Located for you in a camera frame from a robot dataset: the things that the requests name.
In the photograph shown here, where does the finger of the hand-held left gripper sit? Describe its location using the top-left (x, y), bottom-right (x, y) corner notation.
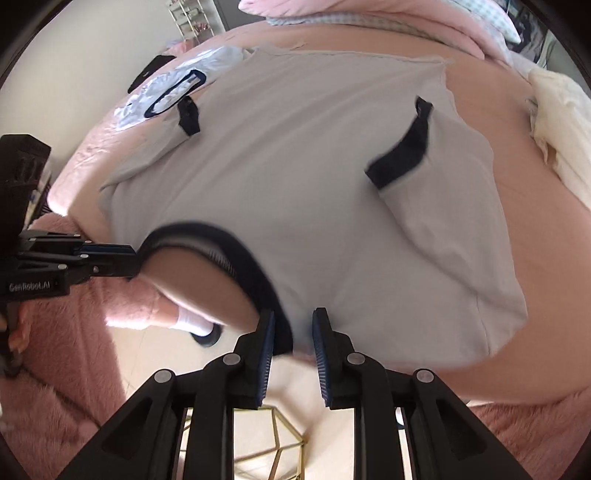
top-left (21, 232), bottom-right (138, 257)
top-left (18, 255), bottom-right (142, 285)

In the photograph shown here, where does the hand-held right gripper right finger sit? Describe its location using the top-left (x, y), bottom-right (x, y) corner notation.
top-left (311, 307), bottom-right (532, 480)

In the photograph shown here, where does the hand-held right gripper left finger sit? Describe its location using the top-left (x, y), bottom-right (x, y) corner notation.
top-left (55, 309), bottom-right (277, 480)

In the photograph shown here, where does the grey t-shirt navy trim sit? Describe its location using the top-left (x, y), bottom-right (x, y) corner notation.
top-left (99, 44), bottom-right (529, 370)

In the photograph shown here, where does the person's left hand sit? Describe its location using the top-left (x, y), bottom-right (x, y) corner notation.
top-left (0, 302), bottom-right (31, 377)

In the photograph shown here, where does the person's leg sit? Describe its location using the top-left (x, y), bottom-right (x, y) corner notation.
top-left (104, 272), bottom-right (218, 337)

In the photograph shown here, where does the person's black shoe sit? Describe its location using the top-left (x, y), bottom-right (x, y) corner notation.
top-left (191, 323), bottom-right (222, 348)

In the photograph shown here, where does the person's pink fleece clothing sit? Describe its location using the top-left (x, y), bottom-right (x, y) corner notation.
top-left (0, 215), bottom-right (130, 467)

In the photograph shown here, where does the black flat case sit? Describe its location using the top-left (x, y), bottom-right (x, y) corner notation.
top-left (127, 54), bottom-right (178, 93)

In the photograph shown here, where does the light blue t-shirt navy collar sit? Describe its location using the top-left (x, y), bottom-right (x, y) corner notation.
top-left (113, 44), bottom-right (245, 132)

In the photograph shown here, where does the white shelf rack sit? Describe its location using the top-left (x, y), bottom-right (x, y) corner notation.
top-left (166, 0), bottom-right (215, 38)

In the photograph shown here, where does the grey wardrobe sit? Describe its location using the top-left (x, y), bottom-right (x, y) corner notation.
top-left (215, 0), bottom-right (243, 28)

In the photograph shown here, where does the cream pillow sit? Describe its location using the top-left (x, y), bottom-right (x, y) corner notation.
top-left (526, 67), bottom-right (591, 208)

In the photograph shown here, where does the pink printed quilt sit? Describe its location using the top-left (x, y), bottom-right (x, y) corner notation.
top-left (238, 0), bottom-right (522, 58)

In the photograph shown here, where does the grey padded headboard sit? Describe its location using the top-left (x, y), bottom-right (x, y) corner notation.
top-left (531, 28), bottom-right (591, 79)

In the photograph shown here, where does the gold wire frame stand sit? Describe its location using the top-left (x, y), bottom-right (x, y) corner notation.
top-left (178, 404), bottom-right (308, 480)

